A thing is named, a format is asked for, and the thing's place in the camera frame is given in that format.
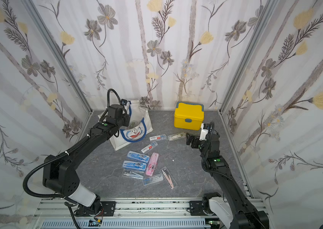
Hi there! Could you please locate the clear case pink compass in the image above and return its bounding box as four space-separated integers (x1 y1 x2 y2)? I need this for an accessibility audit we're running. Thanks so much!
161 167 177 189

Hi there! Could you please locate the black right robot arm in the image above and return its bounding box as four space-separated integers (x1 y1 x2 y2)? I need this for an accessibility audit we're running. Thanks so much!
186 134 270 229

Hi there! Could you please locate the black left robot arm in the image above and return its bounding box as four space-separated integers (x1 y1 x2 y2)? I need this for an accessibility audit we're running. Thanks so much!
42 105 132 207

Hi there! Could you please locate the white canvas tote bag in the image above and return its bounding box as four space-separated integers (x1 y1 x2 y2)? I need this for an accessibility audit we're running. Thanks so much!
96 100 153 151

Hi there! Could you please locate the blue compass case upper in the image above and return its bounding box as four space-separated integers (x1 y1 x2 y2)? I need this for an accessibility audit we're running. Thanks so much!
127 151 150 163

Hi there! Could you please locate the blue compass case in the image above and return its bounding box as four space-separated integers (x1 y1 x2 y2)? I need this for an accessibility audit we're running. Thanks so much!
127 151 150 163
122 160 147 171

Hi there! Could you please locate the blue compass case lower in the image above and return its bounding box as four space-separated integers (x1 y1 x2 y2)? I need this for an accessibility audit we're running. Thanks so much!
122 160 147 171

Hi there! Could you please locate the clear compass case bottom left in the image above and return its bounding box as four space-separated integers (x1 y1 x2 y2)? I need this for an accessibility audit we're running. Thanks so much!
122 169 144 179

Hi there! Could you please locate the clear compass case bottom middle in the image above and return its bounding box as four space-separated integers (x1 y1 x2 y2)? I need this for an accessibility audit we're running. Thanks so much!
142 174 164 186

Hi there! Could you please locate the clear case near box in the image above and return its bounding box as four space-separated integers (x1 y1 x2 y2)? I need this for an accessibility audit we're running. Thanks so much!
167 132 186 141

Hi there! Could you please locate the yellow storage box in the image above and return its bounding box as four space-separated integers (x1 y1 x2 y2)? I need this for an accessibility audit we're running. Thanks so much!
174 102 204 130

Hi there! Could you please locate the red label clear case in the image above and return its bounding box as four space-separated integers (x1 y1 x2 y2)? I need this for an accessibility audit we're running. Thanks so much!
141 141 158 154

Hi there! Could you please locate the small blue clear case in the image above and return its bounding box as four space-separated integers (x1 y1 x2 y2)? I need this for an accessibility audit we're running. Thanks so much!
149 134 167 141

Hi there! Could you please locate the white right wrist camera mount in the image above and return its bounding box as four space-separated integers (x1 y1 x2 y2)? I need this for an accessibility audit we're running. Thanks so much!
199 123 211 141

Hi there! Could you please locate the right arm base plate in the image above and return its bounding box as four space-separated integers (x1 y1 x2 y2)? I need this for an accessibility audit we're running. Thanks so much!
187 200 215 216

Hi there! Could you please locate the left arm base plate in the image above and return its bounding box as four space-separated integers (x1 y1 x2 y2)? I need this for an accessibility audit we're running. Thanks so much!
74 200 116 217

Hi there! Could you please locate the black corrugated cable conduit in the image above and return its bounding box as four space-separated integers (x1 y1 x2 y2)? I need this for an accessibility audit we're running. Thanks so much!
22 151 71 198

